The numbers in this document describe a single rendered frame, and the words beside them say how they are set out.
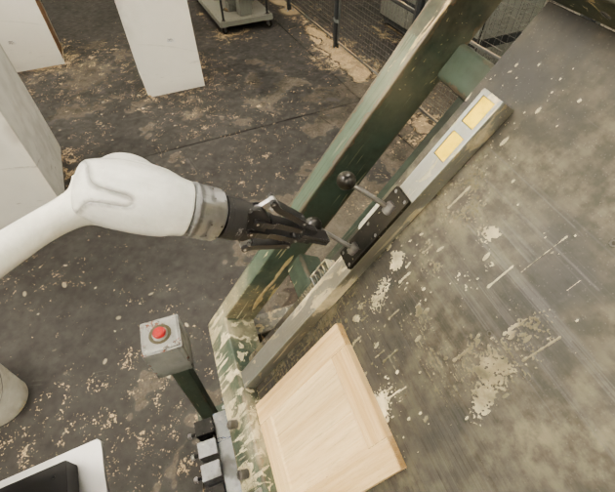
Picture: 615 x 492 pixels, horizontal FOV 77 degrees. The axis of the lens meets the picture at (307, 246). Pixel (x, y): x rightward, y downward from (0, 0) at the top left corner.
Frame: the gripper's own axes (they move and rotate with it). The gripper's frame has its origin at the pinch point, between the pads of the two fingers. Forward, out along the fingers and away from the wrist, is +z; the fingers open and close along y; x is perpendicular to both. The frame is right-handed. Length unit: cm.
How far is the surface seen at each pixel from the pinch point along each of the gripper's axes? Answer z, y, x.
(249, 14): 145, -54, 488
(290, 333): 11.7, -29.9, -3.0
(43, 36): -55, -171, 460
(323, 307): 13.3, -17.3, -4.0
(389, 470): 13.9, -18.9, -39.6
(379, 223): 10.8, 8.3, -2.1
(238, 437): 11, -64, -15
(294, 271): 19.2, -27.8, 16.7
